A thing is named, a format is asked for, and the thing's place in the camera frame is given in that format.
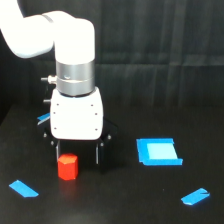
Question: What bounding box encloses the blue tape strip near left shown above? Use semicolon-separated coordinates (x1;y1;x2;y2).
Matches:
9;180;38;198

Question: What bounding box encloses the blue tape strip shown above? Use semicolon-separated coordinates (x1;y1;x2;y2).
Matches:
9;180;38;198
37;113;50;121
181;188;210;206

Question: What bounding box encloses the blue tape square marker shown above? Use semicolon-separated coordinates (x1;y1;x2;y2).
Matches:
136;138;183;166

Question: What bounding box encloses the red hexagonal block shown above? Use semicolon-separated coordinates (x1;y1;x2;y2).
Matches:
58;153;78;180

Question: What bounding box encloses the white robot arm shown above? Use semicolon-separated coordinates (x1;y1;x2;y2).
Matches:
0;0;117;170

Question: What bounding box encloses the blue tape strip far left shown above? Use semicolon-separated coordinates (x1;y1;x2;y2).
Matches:
37;113;50;121

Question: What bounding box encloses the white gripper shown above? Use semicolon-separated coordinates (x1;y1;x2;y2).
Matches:
37;88;116;173

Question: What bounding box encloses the blue tape strip near right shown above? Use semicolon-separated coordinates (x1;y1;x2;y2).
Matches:
181;188;210;206

